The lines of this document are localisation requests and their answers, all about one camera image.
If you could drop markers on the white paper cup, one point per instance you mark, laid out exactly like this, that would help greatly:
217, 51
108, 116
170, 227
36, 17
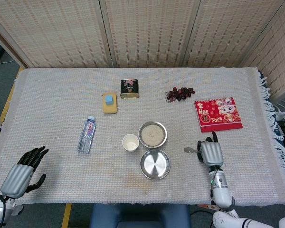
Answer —
130, 143

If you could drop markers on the dark red grape bunch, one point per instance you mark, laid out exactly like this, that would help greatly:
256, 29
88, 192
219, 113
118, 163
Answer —
180, 93

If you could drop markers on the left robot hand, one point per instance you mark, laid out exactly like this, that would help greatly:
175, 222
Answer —
16, 180

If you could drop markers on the beige woven tablecloth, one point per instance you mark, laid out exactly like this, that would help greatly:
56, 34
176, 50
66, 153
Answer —
61, 171

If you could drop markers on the metal spoon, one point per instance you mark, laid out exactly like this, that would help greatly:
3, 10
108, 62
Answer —
187, 150

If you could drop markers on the black luncheon meat can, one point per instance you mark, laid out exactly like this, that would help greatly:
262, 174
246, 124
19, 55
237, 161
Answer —
130, 89

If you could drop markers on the empty steel plate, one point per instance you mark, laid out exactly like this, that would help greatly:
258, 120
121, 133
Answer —
155, 164

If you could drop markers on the clear plastic water bottle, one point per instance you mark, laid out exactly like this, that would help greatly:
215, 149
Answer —
86, 135

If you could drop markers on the light blue cube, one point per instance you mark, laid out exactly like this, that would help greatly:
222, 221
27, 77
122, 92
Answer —
109, 99

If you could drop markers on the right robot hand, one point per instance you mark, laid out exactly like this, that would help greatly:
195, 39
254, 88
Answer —
211, 153

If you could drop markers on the woven bamboo folding screen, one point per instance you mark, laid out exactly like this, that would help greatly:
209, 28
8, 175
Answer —
61, 28

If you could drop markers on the yellow sponge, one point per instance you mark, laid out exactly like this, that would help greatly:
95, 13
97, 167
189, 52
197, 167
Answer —
110, 110

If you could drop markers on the steel bowl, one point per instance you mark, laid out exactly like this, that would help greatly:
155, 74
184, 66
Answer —
165, 135

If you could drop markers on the red 2026 calendar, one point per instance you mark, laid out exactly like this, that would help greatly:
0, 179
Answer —
218, 116

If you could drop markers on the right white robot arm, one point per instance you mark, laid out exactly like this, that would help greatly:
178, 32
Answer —
222, 190

